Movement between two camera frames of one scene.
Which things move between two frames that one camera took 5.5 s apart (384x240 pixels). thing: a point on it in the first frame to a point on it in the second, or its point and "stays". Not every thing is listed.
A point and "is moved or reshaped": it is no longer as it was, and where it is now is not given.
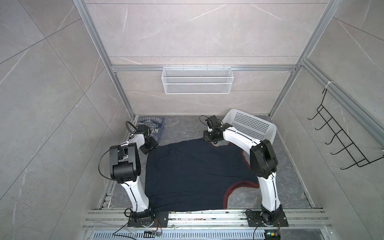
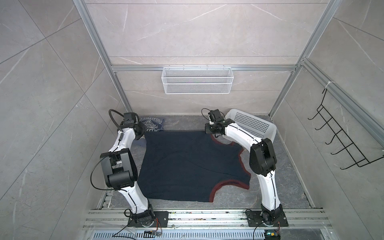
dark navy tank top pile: (195, 175) is moved or reshaped
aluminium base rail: (206, 219) stays
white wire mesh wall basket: (197, 80) stays
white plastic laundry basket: (250, 125) stays
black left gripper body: (152, 143) to (140, 128)
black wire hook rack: (360, 159) stays
